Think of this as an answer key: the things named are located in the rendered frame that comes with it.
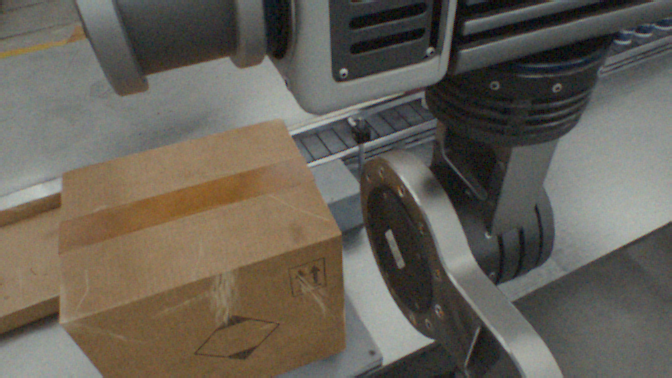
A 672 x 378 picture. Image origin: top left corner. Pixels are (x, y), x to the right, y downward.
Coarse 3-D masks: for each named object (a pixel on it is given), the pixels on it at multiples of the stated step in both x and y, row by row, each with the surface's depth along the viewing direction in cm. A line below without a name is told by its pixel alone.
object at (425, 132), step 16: (640, 48) 128; (656, 48) 131; (608, 64) 125; (624, 64) 129; (416, 128) 108; (432, 128) 111; (368, 144) 105; (384, 144) 106; (416, 144) 111; (320, 160) 102; (352, 160) 105
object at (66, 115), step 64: (0, 64) 143; (64, 64) 142; (640, 64) 131; (0, 128) 121; (64, 128) 120; (128, 128) 119; (192, 128) 119; (576, 128) 113; (640, 128) 113; (0, 192) 105; (576, 192) 99; (640, 192) 99; (576, 256) 88; (384, 320) 81
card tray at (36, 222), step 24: (0, 216) 97; (24, 216) 99; (48, 216) 99; (0, 240) 95; (24, 240) 95; (48, 240) 95; (0, 264) 91; (24, 264) 91; (48, 264) 91; (0, 288) 88; (24, 288) 87; (48, 288) 87; (0, 312) 84; (24, 312) 81; (48, 312) 83
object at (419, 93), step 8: (424, 88) 104; (400, 96) 102; (408, 96) 102; (416, 96) 103; (424, 96) 104; (376, 104) 100; (384, 104) 100; (392, 104) 101; (352, 112) 99; (360, 112) 99; (368, 112) 100; (328, 120) 97; (336, 120) 97; (344, 120) 98; (304, 128) 96; (312, 128) 96; (320, 128) 97; (296, 136) 95
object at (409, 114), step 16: (656, 32) 133; (624, 48) 128; (384, 112) 112; (400, 112) 112; (416, 112) 112; (336, 128) 108; (384, 128) 108; (400, 128) 108; (304, 144) 105; (320, 144) 105; (336, 144) 105; (352, 144) 104
